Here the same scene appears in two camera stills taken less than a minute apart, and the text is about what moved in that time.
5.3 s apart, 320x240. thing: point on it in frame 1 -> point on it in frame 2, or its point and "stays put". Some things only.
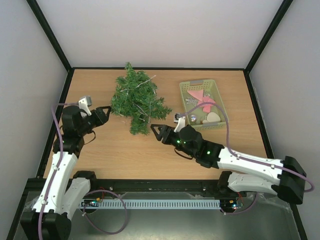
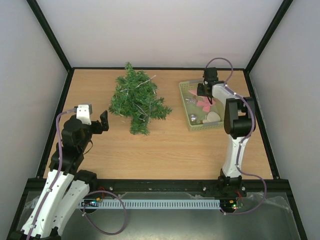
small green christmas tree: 135,99 stays put
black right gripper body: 165,134 -> 204,90
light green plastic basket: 194,92 stays put
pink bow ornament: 206,108 stays put
